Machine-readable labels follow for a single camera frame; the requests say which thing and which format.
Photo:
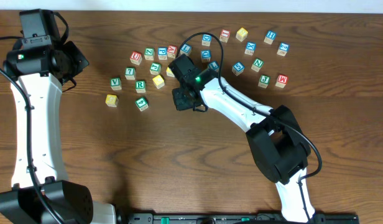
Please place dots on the red U block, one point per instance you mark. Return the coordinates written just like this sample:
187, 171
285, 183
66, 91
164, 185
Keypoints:
136, 58

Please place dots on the yellow G block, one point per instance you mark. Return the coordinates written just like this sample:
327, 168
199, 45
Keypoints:
112, 100

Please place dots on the blue H block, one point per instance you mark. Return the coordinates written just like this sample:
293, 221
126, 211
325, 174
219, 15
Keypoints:
270, 37

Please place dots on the red M block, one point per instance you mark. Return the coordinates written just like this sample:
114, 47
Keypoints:
281, 81

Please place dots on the blue X block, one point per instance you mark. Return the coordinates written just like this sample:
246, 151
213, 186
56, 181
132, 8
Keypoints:
250, 48

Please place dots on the green J block right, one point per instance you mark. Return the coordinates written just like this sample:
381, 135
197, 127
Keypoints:
264, 81

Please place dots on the yellow K block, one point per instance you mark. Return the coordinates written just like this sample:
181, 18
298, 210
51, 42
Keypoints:
169, 72

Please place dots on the red I block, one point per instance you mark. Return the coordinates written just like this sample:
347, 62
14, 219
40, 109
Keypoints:
224, 35

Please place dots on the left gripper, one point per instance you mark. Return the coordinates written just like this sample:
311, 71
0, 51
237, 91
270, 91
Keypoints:
78, 58

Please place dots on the green 7 block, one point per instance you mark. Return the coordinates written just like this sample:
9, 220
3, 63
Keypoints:
130, 73

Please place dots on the blue L block upper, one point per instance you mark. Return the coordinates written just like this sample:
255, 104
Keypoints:
185, 49

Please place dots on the blue l block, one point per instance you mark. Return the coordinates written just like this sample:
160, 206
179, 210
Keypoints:
214, 66
185, 49

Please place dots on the green j block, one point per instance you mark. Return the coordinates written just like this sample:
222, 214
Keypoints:
155, 68
264, 81

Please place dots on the blue P block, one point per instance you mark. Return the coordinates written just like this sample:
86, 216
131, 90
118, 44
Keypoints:
162, 53

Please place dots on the blue d block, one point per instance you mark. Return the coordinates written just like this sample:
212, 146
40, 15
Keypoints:
205, 56
206, 40

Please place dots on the green V block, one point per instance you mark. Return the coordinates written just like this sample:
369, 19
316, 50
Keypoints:
115, 84

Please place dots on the green Z block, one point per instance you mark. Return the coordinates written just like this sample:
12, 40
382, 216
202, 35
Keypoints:
149, 53

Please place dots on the yellow C block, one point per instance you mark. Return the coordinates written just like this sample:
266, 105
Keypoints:
158, 81

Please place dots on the blue D block upper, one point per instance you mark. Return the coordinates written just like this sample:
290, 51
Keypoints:
206, 40

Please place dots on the blue D block lower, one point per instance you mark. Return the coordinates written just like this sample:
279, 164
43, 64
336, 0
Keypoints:
205, 56

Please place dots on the yellow 6 block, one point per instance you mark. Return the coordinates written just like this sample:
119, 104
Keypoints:
241, 34

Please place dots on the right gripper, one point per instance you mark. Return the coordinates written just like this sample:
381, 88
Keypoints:
179, 104

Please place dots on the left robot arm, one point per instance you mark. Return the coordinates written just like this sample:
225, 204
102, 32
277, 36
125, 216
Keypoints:
40, 190

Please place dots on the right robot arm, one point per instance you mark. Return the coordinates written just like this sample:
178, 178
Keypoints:
278, 146

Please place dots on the green 4 block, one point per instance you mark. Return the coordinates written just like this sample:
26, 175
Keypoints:
142, 104

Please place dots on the blue L block lower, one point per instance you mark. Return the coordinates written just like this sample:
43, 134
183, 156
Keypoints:
214, 66

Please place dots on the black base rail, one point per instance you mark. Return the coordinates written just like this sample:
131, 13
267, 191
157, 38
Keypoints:
148, 218

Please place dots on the green J block left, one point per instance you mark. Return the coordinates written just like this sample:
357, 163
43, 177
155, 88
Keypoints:
155, 68

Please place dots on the blue 5 block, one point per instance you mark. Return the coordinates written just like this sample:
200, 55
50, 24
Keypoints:
238, 68

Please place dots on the red A block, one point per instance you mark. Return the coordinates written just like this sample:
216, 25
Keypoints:
172, 51

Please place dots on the green R block left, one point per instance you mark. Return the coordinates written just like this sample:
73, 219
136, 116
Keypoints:
140, 86

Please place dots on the blue 2 block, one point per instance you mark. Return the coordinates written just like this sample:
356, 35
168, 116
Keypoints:
283, 49

